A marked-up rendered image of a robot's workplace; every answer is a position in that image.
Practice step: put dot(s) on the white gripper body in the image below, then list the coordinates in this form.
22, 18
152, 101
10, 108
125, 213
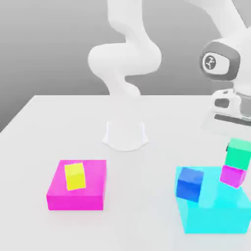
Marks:
225, 127

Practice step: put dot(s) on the small green cube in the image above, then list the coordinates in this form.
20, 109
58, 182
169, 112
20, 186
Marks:
238, 156

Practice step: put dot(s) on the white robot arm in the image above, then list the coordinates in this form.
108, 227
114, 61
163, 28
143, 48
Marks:
125, 58

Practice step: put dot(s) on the small purple cube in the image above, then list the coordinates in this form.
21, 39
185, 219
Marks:
232, 176

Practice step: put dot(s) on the small blue cube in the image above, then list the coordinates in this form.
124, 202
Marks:
189, 186

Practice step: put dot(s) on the small yellow cube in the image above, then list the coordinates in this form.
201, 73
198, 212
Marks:
75, 176

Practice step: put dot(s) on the large cyan box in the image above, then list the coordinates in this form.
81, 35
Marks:
215, 215

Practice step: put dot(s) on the large magenta box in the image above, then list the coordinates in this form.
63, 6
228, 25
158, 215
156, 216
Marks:
76, 200

